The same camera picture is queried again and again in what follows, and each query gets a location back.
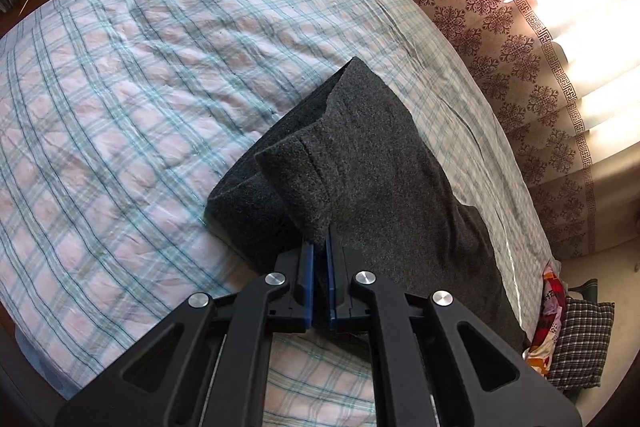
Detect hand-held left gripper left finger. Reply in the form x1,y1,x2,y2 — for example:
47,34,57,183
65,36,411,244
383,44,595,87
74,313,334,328
54,241,316,427

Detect dark grey blanket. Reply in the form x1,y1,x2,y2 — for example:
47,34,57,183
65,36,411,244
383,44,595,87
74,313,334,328
206,56,531,353

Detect patterned beige curtain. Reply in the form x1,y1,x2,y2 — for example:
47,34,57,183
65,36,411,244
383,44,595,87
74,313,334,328
270,0,640,258

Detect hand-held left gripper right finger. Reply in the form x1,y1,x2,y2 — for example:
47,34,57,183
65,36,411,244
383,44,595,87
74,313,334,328
325,238,583,427

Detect bed with plaid sheet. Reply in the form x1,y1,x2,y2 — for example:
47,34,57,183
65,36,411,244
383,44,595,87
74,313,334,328
0,0,563,427

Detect colourful printed cloth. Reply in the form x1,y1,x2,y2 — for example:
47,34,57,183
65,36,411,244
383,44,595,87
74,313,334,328
522,259,568,375

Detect checked pillow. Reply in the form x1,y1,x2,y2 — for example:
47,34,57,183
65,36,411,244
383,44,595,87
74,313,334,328
547,297,616,390

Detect dark green chair frame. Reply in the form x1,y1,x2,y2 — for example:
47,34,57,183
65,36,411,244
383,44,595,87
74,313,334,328
567,278,601,308

